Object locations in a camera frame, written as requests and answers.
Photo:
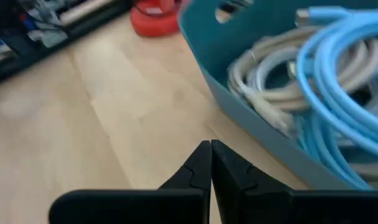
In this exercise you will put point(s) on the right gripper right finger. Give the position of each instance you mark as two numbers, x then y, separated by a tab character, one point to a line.
270	205

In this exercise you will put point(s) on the red desk lamp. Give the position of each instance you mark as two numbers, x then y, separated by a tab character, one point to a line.
154	21

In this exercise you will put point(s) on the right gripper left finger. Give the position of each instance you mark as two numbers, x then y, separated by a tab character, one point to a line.
145	205

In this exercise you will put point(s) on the teal plastic bin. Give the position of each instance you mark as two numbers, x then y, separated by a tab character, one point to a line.
207	40

